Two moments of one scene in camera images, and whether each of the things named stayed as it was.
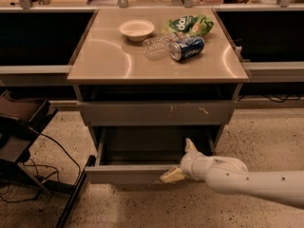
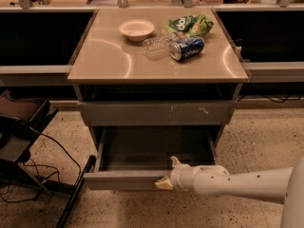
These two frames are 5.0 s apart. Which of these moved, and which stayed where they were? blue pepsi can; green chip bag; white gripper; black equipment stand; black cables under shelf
Moved: white gripper
Stayed: black equipment stand; green chip bag; blue pepsi can; black cables under shelf
